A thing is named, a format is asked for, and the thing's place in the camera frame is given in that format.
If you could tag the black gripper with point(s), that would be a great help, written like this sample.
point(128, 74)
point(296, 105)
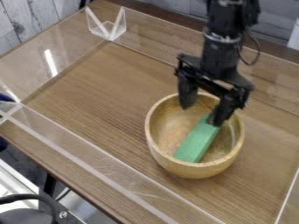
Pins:
point(214, 73)

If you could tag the green rectangular block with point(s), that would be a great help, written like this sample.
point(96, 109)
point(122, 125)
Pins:
point(198, 141)

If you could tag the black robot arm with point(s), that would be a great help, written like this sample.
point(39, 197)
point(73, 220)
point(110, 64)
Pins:
point(230, 17)

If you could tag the brown wooden bowl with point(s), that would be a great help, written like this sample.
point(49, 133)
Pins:
point(167, 125)

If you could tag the black table leg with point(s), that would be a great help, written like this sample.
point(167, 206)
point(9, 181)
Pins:
point(49, 185)

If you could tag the clear acrylic tray enclosure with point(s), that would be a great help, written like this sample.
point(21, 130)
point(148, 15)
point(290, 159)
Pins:
point(85, 79)

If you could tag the metal bracket with screw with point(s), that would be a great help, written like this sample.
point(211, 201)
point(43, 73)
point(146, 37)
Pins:
point(64, 215)

